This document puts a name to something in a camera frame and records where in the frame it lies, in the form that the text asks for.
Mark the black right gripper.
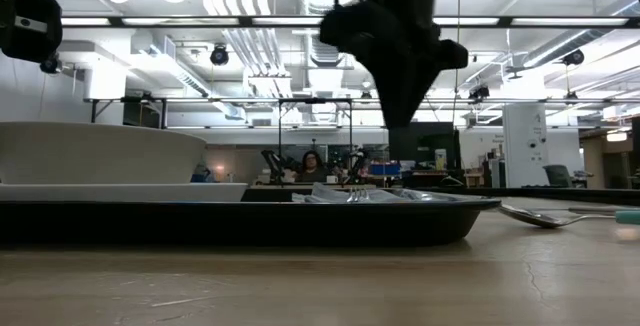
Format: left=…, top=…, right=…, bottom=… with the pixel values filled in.
left=319, top=0, right=469, bottom=128

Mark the grey cloth napkin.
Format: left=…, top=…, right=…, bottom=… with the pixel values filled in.
left=292, top=181, right=451, bottom=204

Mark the spoon with plain teal handle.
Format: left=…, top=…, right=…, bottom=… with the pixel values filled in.
left=497, top=203, right=640, bottom=230

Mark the knife with patterned teal handle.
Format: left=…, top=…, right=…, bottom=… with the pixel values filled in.
left=567, top=206, right=621, bottom=216

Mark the white ceramic plate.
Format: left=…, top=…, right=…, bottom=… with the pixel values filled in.
left=0, top=182, right=249, bottom=203

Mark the white ceramic bowl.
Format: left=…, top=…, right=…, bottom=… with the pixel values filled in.
left=0, top=120, right=207, bottom=186

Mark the black plastic serving tray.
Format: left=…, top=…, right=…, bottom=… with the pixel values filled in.
left=0, top=188, right=503, bottom=248

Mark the blue storage bin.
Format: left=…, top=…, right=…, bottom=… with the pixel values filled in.
left=369, top=162, right=401, bottom=176

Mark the person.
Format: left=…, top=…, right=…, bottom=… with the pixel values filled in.
left=294, top=149, right=331, bottom=185

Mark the white square pillar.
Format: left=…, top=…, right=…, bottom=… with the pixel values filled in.
left=502, top=103, right=549, bottom=186

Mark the grey office chair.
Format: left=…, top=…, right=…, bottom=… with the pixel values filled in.
left=543, top=164, right=572, bottom=187

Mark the black overhead light bar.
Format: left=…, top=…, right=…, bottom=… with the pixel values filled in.
left=59, top=14, right=640, bottom=29

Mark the black hanging camera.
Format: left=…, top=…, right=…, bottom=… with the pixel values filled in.
left=209, top=44, right=230, bottom=67
left=562, top=49, right=586, bottom=67
left=39, top=53, right=62, bottom=75
left=468, top=84, right=491, bottom=103

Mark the black metal background frame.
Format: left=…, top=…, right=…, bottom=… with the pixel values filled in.
left=277, top=97, right=354, bottom=185
left=88, top=96, right=169, bottom=130

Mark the black metal rig frame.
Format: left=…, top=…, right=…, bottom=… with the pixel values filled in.
left=414, top=184, right=640, bottom=206

